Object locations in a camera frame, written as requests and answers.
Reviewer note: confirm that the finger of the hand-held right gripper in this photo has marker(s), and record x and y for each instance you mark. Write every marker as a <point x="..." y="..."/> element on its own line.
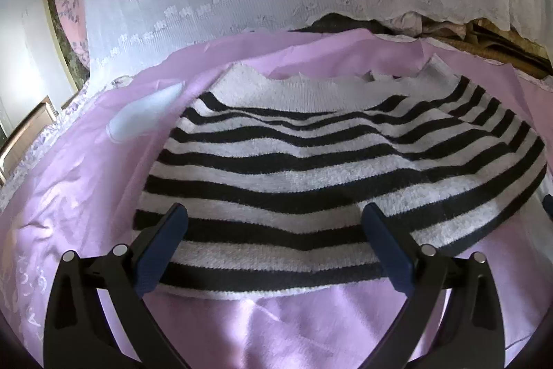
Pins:
<point x="548" y="207"/>

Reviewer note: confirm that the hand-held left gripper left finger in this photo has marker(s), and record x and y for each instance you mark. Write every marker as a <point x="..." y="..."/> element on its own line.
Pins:
<point x="160" y="252"/>

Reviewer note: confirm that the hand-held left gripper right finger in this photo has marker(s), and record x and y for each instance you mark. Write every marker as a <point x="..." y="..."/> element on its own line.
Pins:
<point x="389" y="252"/>

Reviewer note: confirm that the black white striped sweater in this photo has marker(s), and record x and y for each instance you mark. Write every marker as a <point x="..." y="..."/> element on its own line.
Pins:
<point x="302" y="179"/>

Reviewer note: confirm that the purple printed blanket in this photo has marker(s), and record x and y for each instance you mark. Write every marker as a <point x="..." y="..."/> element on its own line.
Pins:
<point x="281" y="330"/>

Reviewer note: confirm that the purple floral bed sheet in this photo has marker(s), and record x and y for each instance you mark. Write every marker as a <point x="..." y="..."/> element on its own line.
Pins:
<point x="26" y="170"/>

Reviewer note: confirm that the wooden bed board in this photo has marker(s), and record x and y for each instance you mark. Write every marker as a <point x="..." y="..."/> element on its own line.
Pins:
<point x="30" y="122"/>

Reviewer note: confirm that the pale crumpled cloth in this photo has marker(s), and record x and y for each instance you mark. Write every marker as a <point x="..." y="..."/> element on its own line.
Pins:
<point x="406" y="23"/>

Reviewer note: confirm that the dark patterned wall panel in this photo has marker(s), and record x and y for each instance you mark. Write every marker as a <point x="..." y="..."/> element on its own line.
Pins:
<point x="65" y="44"/>

